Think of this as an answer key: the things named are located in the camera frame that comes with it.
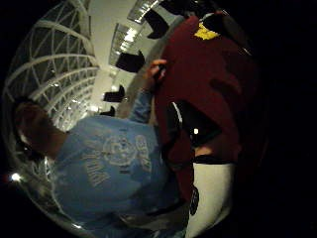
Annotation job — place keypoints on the ceiling light panel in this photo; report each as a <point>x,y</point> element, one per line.
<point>126,39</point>
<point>142,9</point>

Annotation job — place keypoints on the person in blue printed shirt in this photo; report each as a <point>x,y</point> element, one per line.
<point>109,165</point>

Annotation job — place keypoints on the white lattice window frame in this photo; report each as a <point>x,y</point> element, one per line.
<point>52,66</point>

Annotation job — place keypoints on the black chair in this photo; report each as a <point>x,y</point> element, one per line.
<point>130,62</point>
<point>114,95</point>
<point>156,23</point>
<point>108,112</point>

